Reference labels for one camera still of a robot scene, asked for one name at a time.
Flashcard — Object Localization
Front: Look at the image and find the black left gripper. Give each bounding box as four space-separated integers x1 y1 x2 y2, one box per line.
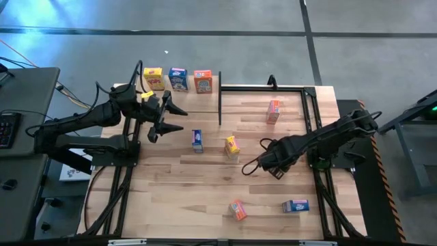
141 90 189 144

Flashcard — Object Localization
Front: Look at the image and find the blue Frosted Flakes cereal box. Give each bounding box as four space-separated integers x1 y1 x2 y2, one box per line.
191 128 205 154
167 67 190 93
281 199 311 214

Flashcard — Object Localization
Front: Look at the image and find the yellow Corn Pops cereal box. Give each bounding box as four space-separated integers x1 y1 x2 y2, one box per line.
224 135 241 161
143 66 166 92

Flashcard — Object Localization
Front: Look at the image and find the orange Mini Wheats cereal box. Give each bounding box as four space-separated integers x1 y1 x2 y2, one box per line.
193 69 214 94
228 199 249 222
266 99 281 125

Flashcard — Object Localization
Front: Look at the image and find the black mat hazard stripe edge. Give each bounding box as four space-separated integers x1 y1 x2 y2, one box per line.
336 98 408 243

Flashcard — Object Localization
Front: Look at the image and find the white printed sheet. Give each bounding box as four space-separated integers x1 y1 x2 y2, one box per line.
59 152 94 182

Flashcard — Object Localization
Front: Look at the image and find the dark metal stand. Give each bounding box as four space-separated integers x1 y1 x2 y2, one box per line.
377 89 437 201

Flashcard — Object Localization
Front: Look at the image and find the grey side desk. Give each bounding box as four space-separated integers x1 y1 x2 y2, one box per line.
0 66 61 242

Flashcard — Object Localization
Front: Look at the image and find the black keyboard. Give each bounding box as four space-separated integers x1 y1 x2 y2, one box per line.
0 111 23 150

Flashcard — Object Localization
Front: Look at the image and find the black computer mouse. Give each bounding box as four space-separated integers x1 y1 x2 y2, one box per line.
1 178 18 191

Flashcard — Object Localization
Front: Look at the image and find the silver metal bracket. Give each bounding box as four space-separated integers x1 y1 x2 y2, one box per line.
107 238 147 246
298 240 338 246

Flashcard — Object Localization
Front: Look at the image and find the black aluminium table frame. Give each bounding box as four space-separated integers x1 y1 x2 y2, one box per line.
81 74 368 240

